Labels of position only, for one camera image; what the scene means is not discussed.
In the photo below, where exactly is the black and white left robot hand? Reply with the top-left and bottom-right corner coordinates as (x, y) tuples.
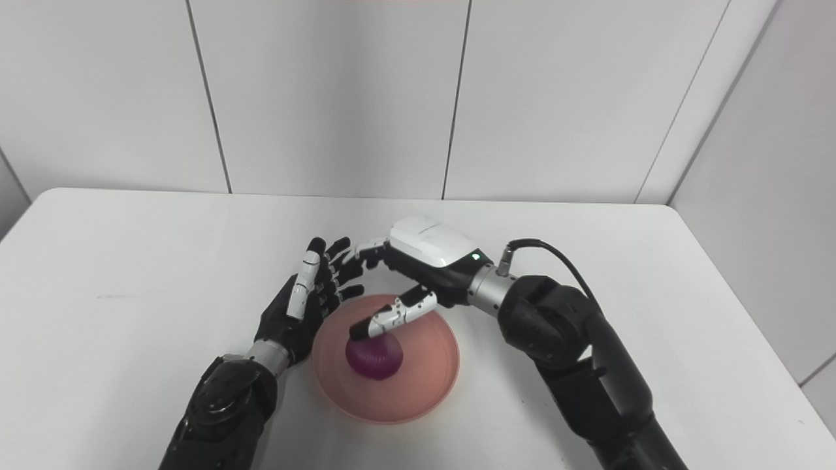
(255, 236), (365, 365)

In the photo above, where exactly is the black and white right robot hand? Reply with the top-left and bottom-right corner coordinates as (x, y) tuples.
(349, 215), (494, 341)

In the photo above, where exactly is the purple red onion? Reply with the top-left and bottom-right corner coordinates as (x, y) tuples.
(346, 333), (404, 381)

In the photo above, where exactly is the pink round plate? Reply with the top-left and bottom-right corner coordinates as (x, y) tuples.
(312, 294), (460, 425)

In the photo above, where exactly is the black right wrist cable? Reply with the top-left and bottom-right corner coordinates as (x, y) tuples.
(498, 239), (602, 307)

